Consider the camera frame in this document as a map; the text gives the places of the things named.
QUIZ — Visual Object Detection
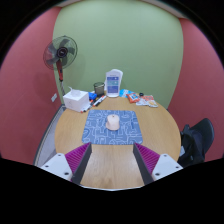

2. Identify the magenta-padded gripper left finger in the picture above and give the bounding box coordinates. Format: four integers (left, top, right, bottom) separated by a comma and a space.
40, 142, 93, 186

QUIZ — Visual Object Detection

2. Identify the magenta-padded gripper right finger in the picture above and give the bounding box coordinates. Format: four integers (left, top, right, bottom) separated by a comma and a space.
132, 142, 184, 186

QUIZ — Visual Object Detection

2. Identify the white computer mouse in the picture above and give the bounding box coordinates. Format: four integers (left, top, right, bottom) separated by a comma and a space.
105, 114, 121, 132

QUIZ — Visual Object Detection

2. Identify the blue patterned mouse pad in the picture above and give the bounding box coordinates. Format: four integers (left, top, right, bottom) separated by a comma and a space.
81, 109, 145, 146

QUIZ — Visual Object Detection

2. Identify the black office chair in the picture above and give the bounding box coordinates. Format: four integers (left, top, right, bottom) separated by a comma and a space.
186, 118, 216, 164

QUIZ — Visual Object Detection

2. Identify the red capped whiteboard marker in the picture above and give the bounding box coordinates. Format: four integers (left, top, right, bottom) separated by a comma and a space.
80, 99, 95, 114

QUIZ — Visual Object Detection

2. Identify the white tissue box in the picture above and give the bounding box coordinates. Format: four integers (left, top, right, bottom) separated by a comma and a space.
62, 86, 91, 113

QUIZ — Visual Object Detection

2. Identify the white orange snack packet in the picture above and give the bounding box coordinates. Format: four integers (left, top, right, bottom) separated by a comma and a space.
135, 95, 160, 109

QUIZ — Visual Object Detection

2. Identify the red snack packet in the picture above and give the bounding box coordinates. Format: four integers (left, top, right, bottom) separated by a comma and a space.
126, 92, 141, 104

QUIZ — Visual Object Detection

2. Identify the black capped whiteboard marker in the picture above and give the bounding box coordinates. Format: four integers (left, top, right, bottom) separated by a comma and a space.
92, 95, 108, 108

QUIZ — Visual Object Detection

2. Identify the blue whiteboard eraser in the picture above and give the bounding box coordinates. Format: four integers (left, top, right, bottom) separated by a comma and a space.
88, 92, 99, 102

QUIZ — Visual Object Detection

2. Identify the light blue packet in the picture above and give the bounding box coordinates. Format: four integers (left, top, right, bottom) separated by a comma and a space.
119, 88, 130, 99

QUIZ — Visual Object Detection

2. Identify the dark mesh pen cup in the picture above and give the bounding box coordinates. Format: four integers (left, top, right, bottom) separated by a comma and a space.
93, 81, 106, 97

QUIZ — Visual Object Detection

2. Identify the black standing fan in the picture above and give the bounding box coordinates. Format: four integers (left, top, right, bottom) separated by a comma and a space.
43, 35, 79, 98

